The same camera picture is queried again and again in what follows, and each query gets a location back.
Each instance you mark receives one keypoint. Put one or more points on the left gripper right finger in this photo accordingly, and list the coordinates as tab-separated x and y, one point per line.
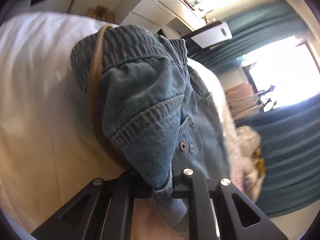
219	210

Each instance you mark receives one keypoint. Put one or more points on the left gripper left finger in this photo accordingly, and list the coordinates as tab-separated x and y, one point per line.
103	209

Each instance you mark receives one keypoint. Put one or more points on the grey denim jeans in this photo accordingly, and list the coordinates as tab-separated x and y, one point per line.
149	105

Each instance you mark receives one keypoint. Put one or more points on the cream puffer jacket pile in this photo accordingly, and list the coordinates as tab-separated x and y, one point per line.
249	140

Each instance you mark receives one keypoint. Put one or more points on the mustard yellow garment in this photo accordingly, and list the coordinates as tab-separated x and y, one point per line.
259	161

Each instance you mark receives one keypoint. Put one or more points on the pink cream bed duvet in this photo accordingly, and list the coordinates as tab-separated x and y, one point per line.
48	150

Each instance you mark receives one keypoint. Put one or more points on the teal right curtain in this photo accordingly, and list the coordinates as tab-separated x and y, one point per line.
290	148

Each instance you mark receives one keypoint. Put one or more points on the teal curtain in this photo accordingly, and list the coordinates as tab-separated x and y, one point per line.
290	148
251	29

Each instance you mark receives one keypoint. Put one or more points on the garment steamer stand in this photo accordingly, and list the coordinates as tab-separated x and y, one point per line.
241	98

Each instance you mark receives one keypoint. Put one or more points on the window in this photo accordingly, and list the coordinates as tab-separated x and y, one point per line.
289	65

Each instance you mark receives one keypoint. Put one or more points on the white black chair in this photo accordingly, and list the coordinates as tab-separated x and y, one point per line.
204	37

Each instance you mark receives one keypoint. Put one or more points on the teal left curtain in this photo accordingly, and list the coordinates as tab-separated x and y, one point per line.
251	29

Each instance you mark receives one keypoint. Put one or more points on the white desk with drawers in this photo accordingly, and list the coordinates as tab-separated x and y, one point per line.
173	17

